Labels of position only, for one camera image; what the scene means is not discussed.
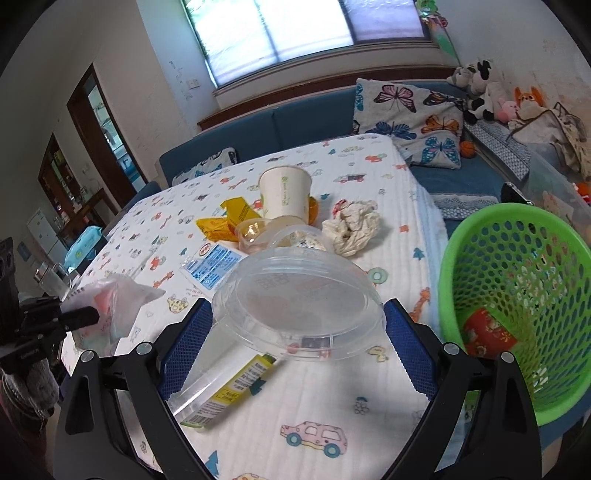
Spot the person's left forearm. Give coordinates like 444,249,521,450
0,406,51,480

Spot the colourful pinwheel toy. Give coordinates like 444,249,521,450
414,0,460,63

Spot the red packet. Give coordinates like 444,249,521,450
462,308,519,359

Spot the small clear plastic cup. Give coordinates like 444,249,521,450
235,219,274,256

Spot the black handheld device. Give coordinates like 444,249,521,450
501,182,533,206

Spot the pink plush toy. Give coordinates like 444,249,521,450
495,99,521,124

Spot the grey knitted cloth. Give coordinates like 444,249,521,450
431,192,500,219

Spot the clear plastic bag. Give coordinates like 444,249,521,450
61,272,166,354

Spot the printed cartoon quilt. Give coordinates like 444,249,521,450
60,133,467,480

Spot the clear cup with printed lid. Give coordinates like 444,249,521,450
271,216,329,253

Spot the blue sofa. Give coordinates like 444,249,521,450
104,78,591,453

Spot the blue and white packet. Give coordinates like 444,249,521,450
179,243,246,292

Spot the person's left hand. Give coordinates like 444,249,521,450
2,357,62,417

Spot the white fridge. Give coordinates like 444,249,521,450
24,208,68,266

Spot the large clear plastic lid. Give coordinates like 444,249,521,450
211,248,387,361

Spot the black and white cow plush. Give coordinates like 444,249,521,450
463,59,498,124

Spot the beige cloth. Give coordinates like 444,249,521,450
507,102,591,182

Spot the crumpled white tissue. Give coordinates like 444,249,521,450
321,199,382,257

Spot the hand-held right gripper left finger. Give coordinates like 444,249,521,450
54,298,218,480

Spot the green plastic basket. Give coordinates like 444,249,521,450
438,202,591,428

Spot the white paper cup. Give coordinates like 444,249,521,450
257,165,313,228

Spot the yellow wrapper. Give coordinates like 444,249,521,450
196,217,242,243
221,196,265,223

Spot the yellow labelled tube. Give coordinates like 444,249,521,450
166,353,279,431

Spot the orange fox plush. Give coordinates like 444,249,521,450
512,86,546,112

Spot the butterfly print pillow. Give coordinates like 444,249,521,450
352,78,465,169

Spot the grey plush toy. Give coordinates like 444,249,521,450
445,64,476,89

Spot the blue wet wipes pack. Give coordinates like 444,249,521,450
61,225,105,274

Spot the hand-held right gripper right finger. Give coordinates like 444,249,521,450
383,298,542,480

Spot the wooden glass door cabinet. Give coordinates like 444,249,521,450
38,64,149,232

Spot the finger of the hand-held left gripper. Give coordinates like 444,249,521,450
61,307,100,331

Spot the window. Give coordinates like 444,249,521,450
180,0,437,88

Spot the small printed cushion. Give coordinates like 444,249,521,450
170,147,239,186

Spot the blue patterned folded cloth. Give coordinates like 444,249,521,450
463,119,533,182

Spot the clear plastic storage box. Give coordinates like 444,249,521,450
525,142,591,219

